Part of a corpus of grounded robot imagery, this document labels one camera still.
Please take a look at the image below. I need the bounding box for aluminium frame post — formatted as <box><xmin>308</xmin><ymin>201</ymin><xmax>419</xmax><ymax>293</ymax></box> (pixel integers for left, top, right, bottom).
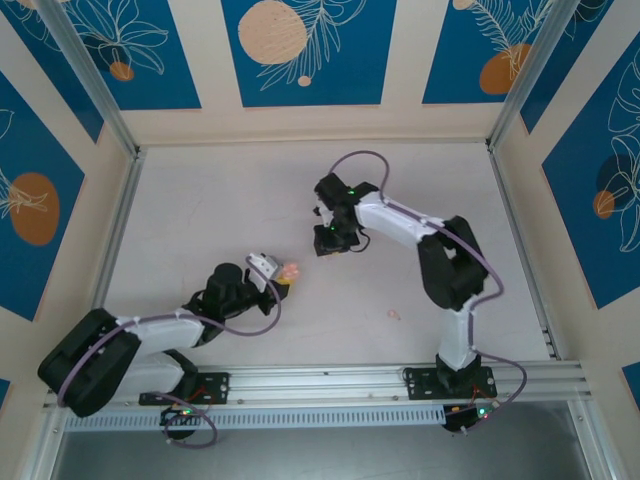
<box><xmin>487</xmin><ymin>0</ymin><xmax>589</xmax><ymax>150</ymax></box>
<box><xmin>22</xmin><ymin>407</ymin><xmax>69</xmax><ymax>480</ymax></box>
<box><xmin>34</xmin><ymin>0</ymin><xmax>144</xmax><ymax>161</ymax></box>
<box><xmin>568</xmin><ymin>399</ymin><xmax>620</xmax><ymax>480</ymax></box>

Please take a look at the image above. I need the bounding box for aluminium table side rail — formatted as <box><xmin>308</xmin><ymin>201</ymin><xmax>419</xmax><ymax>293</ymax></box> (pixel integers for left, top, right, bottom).
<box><xmin>89</xmin><ymin>147</ymin><xmax>146</xmax><ymax>314</ymax></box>
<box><xmin>487</xmin><ymin>142</ymin><xmax>560</xmax><ymax>362</ymax></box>

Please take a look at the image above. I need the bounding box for white slotted cable duct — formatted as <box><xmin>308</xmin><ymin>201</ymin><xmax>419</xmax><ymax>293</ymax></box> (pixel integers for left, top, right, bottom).
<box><xmin>64</xmin><ymin>406</ymin><xmax>447</xmax><ymax>431</ymax></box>

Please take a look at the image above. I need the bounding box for grey metal sheet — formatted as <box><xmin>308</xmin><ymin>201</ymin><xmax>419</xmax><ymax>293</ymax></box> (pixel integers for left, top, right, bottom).
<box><xmin>49</xmin><ymin>402</ymin><xmax>591</xmax><ymax>480</ymax></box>

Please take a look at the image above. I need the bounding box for small circuit board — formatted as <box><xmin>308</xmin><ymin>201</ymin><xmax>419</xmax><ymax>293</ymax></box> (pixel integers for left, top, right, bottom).
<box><xmin>443</xmin><ymin>402</ymin><xmax>496</xmax><ymax>435</ymax></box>
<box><xmin>159</xmin><ymin>404</ymin><xmax>195</xmax><ymax>427</ymax></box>

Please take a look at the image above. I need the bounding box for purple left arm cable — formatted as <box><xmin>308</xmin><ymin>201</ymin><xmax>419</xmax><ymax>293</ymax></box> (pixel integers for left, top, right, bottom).
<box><xmin>57</xmin><ymin>255</ymin><xmax>284</xmax><ymax>450</ymax></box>

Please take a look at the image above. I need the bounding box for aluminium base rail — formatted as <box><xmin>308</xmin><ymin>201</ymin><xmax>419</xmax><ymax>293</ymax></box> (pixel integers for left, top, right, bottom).
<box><xmin>42</xmin><ymin>362</ymin><xmax>594</xmax><ymax>412</ymax></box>

